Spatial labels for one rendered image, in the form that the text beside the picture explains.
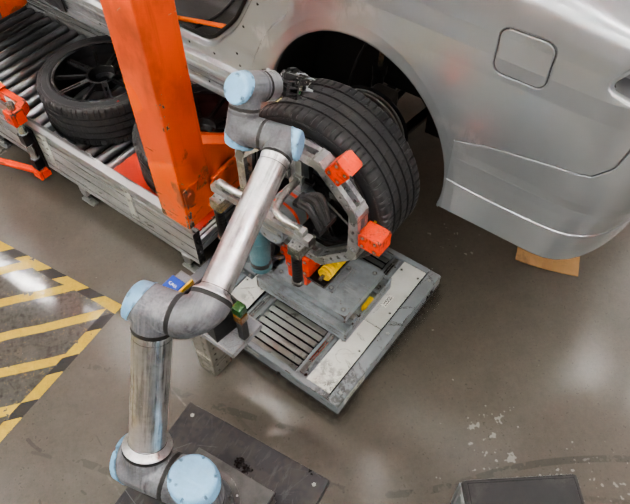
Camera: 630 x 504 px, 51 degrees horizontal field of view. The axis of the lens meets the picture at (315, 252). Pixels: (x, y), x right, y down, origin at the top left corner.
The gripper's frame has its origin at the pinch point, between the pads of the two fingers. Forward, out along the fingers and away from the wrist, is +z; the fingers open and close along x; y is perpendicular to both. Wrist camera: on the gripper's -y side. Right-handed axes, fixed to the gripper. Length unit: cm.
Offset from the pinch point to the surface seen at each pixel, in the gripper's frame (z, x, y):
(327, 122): 1.0, -10.8, 10.2
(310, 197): -10.2, -32.4, 16.4
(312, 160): -6.7, -21.9, 12.2
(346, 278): 55, -89, 1
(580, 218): 38, -23, 87
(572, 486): 27, -107, 117
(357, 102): 14.6, -4.7, 11.7
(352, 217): 1.9, -38.1, 26.2
